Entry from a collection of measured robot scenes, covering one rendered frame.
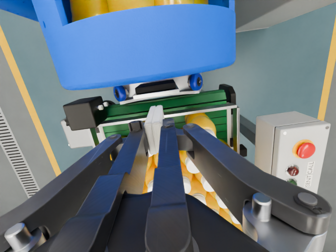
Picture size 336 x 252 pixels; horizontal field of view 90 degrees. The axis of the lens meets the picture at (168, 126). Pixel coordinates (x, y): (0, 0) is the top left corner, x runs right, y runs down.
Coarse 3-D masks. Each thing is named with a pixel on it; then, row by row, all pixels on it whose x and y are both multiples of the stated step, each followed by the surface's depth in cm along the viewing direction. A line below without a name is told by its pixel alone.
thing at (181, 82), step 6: (168, 78) 47; (174, 78) 47; (180, 78) 47; (186, 78) 47; (132, 84) 47; (138, 84) 47; (180, 84) 47; (186, 84) 47; (132, 90) 48; (180, 90) 48; (186, 90) 46; (192, 90) 45; (198, 90) 44; (132, 96) 48; (156, 96) 48; (120, 102) 45; (126, 102) 45
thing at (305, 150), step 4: (304, 144) 34; (308, 144) 34; (312, 144) 34; (300, 148) 34; (304, 148) 34; (308, 148) 34; (312, 148) 34; (296, 152) 35; (300, 152) 34; (304, 152) 34; (308, 152) 34; (312, 152) 34; (300, 156) 35; (304, 156) 35; (308, 156) 35
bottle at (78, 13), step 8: (72, 0) 24; (80, 0) 23; (88, 0) 23; (96, 0) 23; (104, 0) 24; (72, 8) 24; (80, 8) 23; (88, 8) 23; (96, 8) 24; (104, 8) 24; (72, 16) 24; (80, 16) 24; (88, 16) 24
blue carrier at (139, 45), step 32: (32, 0) 19; (64, 0) 29; (224, 0) 26; (64, 32) 17; (96, 32) 16; (128, 32) 16; (160, 32) 16; (192, 32) 17; (224, 32) 19; (64, 64) 19; (96, 64) 17; (128, 64) 17; (160, 64) 17; (192, 64) 18; (224, 64) 21
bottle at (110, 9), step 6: (108, 0) 22; (114, 0) 21; (120, 0) 21; (126, 0) 21; (132, 0) 21; (138, 0) 21; (144, 0) 22; (150, 0) 23; (108, 6) 23; (114, 6) 22; (120, 6) 22; (126, 6) 21; (132, 6) 22; (138, 6) 22; (144, 6) 22
